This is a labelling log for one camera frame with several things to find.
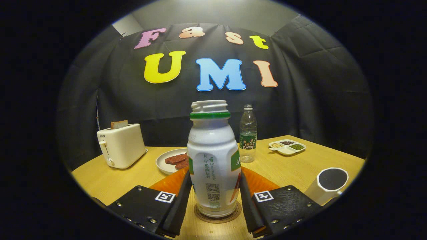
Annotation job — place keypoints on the round white plate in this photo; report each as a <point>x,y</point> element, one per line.
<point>161,165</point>

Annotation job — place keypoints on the wooden table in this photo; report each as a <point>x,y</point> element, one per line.
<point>293,170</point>

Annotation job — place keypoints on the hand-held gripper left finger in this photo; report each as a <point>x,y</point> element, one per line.
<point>180,206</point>

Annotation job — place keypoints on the clear plastic water bottle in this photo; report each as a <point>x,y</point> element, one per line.
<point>248,140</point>

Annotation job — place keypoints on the black backdrop cloth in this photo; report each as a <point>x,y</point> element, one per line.
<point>317,100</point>

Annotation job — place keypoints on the round cork coaster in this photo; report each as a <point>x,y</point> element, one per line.
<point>217,220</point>

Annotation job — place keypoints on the cream toaster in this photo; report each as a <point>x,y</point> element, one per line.
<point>123,146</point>

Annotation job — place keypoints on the white divided tray of beans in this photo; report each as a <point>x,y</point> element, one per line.
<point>285,150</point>

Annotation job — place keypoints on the white juice bottle green label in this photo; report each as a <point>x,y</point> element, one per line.
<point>213,150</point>

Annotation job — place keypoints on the bread slice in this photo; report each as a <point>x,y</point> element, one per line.
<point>119,124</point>

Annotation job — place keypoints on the red meat slices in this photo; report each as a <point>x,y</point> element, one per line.
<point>176,159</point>

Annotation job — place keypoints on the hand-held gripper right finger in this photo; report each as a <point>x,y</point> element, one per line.
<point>247,206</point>

